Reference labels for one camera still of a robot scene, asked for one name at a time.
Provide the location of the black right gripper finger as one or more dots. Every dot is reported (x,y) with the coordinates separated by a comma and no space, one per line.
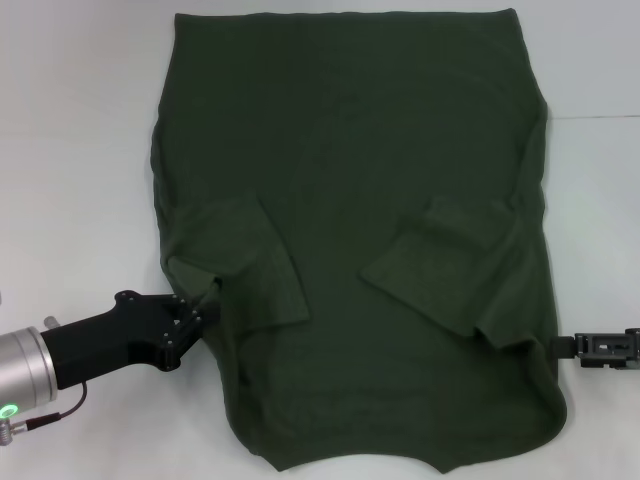
(600,347)

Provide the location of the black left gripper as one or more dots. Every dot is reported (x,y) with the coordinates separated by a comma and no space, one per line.
(110,340)

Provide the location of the dark green shirt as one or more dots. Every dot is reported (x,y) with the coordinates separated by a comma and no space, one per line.
(360,175)

